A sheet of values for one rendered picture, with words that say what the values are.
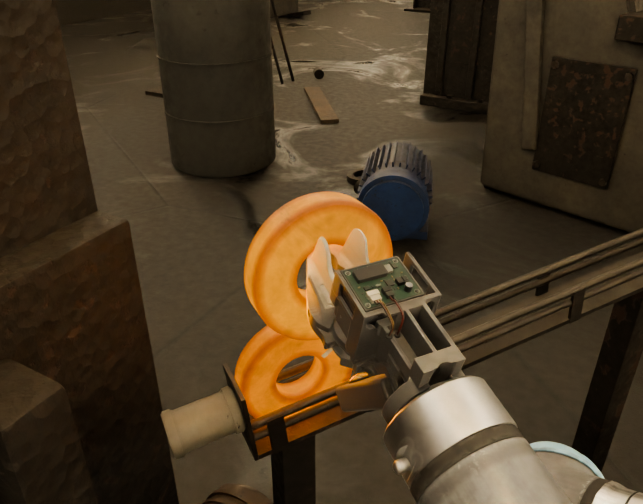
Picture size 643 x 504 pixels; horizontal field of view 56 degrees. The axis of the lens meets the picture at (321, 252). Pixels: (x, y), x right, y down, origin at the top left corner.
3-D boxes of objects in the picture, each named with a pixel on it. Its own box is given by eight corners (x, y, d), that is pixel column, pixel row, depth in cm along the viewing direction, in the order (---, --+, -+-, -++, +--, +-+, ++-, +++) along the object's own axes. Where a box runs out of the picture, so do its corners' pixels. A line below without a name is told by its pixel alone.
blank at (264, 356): (281, 426, 83) (291, 443, 81) (208, 376, 74) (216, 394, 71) (362, 349, 83) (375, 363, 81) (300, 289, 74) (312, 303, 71)
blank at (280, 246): (229, 216, 56) (241, 230, 53) (373, 172, 61) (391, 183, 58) (256, 345, 64) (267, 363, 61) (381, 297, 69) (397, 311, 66)
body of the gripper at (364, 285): (408, 245, 51) (490, 354, 44) (389, 309, 57) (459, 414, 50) (327, 265, 49) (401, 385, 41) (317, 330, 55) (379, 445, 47)
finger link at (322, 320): (339, 267, 57) (382, 336, 51) (337, 280, 58) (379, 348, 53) (293, 279, 55) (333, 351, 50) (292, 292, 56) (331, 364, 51)
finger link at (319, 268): (321, 202, 57) (366, 269, 51) (315, 247, 61) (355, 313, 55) (291, 209, 56) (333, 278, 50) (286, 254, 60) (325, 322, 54)
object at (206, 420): (167, 435, 77) (156, 402, 73) (234, 408, 79) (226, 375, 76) (178, 470, 72) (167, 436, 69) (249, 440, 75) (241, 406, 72)
